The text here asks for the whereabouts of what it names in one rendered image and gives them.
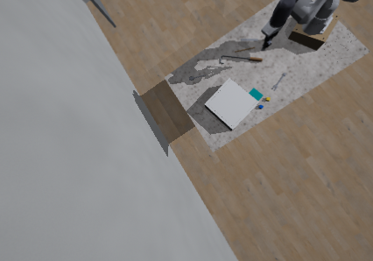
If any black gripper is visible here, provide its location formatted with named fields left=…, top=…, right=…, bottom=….
left=261, top=32, right=278, bottom=51

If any teal square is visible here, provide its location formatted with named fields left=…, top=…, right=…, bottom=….
left=249, top=88, right=263, bottom=101

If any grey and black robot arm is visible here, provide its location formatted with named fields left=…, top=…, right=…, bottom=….
left=261, top=0, right=340, bottom=37

